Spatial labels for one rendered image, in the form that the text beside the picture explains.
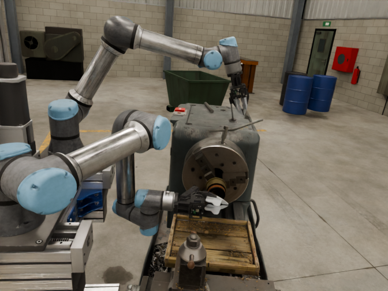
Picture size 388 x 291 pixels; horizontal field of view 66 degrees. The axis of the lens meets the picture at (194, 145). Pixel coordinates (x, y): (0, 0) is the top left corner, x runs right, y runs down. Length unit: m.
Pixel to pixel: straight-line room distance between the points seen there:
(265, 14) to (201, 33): 2.54
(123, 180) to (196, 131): 0.49
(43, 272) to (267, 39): 11.92
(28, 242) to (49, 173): 0.23
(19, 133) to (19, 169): 0.33
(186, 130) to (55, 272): 0.87
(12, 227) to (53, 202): 0.19
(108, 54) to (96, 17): 9.75
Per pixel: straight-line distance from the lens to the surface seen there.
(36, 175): 0.78
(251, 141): 1.54
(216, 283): 1.05
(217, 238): 1.36
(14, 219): 0.95
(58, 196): 0.80
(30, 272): 1.04
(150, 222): 1.23
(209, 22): 11.61
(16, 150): 0.88
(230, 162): 1.39
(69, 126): 1.34
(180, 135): 1.52
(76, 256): 0.97
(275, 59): 12.72
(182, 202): 1.17
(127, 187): 1.24
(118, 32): 1.25
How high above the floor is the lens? 1.71
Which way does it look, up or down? 21 degrees down
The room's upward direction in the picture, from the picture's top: 5 degrees clockwise
